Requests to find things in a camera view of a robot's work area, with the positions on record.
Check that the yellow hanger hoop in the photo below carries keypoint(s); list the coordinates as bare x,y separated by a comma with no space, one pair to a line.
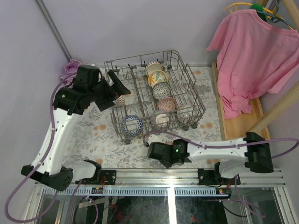
274,8

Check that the brown floral grid bowl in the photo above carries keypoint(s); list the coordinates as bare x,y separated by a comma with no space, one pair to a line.
120,101

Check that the red lattice pattern bowl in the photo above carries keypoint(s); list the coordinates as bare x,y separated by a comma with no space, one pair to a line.
169,142

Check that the blue white porcelain bowl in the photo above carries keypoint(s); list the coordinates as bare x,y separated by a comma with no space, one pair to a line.
132,125

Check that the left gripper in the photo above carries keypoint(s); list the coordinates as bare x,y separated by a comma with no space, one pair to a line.
108,92

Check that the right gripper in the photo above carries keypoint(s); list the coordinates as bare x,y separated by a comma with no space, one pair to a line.
167,165

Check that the orange diamond white bowl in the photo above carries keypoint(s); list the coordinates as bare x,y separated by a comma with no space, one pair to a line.
185,114

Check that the aluminium rail frame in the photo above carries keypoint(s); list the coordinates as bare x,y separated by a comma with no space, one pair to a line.
150,182

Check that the purple striped bowl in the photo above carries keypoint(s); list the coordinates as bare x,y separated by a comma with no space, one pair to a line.
160,120

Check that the brown diamond dotted bowl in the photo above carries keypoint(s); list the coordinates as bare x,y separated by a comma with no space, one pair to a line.
167,104

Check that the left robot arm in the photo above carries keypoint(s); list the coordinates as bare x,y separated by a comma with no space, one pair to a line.
66,106

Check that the blue stroke white bowl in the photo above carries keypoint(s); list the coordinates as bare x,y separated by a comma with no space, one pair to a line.
152,67

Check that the crumpled purple cloth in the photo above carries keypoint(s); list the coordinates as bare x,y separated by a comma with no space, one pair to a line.
70,71

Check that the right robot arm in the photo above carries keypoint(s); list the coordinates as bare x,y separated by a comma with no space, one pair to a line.
248,154

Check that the wooden tray frame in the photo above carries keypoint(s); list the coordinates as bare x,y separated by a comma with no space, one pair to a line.
237,127

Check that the navy geometric pattern bowl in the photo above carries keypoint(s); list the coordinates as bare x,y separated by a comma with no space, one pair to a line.
161,90

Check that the pink t-shirt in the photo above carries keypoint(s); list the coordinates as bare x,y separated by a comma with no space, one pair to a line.
253,58

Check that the grey wire dish rack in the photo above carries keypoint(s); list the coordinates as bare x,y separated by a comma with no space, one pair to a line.
140,102

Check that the green hanger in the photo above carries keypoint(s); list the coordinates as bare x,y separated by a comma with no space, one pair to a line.
264,15

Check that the orange leaf floral bowl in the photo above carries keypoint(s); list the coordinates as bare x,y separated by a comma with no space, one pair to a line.
157,77

